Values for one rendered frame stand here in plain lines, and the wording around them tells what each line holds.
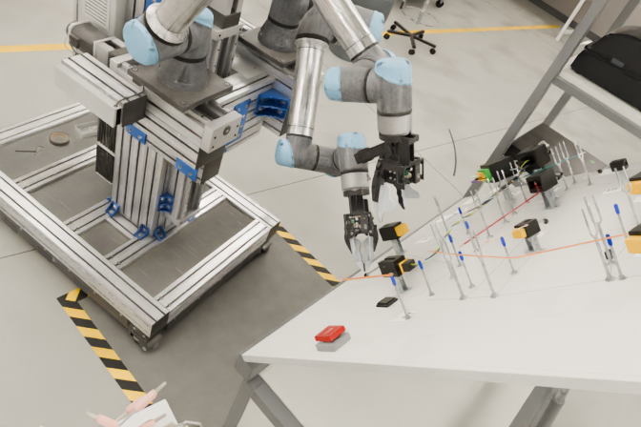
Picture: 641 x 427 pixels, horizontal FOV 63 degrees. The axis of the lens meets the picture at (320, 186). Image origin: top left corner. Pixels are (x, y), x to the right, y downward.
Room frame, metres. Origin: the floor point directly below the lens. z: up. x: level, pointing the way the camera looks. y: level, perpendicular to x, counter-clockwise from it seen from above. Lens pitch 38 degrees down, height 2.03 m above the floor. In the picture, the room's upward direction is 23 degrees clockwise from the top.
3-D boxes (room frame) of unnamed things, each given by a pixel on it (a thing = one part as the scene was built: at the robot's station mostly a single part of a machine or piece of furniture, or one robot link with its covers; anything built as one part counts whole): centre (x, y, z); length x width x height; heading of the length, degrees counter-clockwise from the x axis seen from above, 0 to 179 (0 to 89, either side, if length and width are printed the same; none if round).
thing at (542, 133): (1.93, -0.83, 1.09); 0.35 x 0.33 x 0.07; 151
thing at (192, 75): (1.33, 0.51, 1.21); 0.15 x 0.15 x 0.10
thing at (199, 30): (1.32, 0.51, 1.33); 0.13 x 0.12 x 0.14; 163
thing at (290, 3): (1.80, 0.35, 1.33); 0.13 x 0.12 x 0.14; 112
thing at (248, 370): (1.24, -0.28, 0.83); 1.18 x 0.05 x 0.06; 151
